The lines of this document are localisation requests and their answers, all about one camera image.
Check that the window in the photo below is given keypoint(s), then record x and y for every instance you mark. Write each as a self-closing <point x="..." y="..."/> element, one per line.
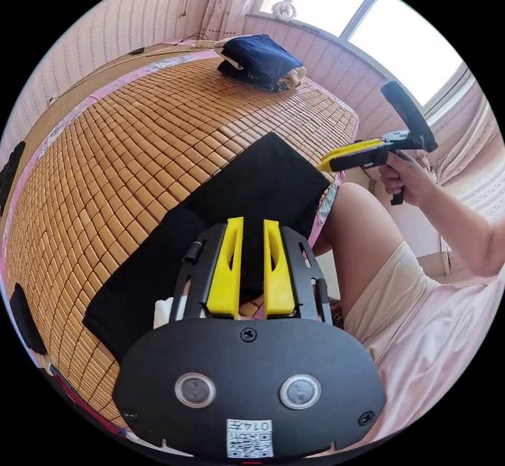
<point x="378" y="12"/>

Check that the black long pants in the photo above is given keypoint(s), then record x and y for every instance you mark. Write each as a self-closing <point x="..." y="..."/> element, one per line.
<point x="252" y="182"/>

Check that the bed with woven mat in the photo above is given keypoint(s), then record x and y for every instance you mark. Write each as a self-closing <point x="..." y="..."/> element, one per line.
<point x="118" y="166"/>

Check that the white power strip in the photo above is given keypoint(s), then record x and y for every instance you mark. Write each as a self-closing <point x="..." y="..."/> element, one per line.
<point x="204" y="44"/>

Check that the person's right forearm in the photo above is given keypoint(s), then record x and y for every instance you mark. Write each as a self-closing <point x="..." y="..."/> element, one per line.
<point x="465" y="229"/>

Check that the person's right hand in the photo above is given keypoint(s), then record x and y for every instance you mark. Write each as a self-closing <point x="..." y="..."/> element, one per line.
<point x="410" y="178"/>

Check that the pale lace curtain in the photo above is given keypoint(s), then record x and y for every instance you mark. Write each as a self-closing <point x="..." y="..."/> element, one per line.
<point x="473" y="166"/>

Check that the pile of clothes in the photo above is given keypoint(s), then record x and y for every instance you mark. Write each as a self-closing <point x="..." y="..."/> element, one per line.
<point x="256" y="59"/>

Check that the white table clock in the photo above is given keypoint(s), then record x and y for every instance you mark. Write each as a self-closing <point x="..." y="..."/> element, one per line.
<point x="285" y="9"/>

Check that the person's body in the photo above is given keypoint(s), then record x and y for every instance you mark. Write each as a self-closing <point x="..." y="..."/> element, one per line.
<point x="394" y="308"/>

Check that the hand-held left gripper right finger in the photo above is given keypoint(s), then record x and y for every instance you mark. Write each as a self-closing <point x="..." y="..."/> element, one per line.
<point x="279" y="292"/>

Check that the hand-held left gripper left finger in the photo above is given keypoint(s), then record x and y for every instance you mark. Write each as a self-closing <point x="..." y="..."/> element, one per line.
<point x="221" y="284"/>

